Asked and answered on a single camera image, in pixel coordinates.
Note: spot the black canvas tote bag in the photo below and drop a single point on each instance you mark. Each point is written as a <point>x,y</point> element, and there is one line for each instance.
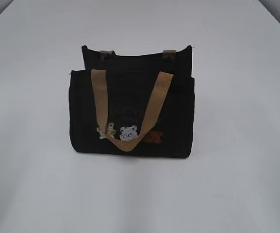
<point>133,105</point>

